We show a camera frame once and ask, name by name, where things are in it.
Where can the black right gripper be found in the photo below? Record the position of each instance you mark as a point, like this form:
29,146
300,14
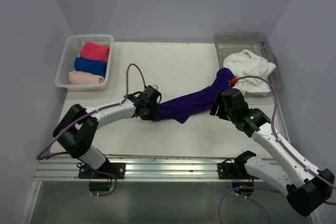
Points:
218,100

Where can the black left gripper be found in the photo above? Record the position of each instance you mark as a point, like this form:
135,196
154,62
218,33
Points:
153,115

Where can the purple towel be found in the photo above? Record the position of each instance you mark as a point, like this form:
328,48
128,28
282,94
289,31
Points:
181,108

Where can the pink red towel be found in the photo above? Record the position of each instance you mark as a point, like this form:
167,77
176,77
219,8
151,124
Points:
95,52

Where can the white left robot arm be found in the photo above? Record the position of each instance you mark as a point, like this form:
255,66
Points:
76,130

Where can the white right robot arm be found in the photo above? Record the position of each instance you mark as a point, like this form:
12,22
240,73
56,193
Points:
305,186

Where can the white towel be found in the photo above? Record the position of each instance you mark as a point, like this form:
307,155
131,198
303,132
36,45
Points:
247,63

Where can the clear plastic bin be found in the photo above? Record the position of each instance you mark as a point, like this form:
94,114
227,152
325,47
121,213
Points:
227,43

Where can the light pink rolled towel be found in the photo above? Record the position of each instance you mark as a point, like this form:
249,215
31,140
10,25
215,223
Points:
79,77

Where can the blue rolled towel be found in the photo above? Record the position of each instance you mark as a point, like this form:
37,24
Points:
90,66

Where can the white plastic basket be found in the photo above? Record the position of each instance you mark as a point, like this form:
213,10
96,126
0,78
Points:
70,52

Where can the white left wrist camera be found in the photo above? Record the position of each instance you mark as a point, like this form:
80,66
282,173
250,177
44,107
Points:
155,87

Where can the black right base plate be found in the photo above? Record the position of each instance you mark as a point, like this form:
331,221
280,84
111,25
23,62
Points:
229,169

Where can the aluminium mounting rail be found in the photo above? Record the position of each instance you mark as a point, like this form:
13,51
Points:
137,169

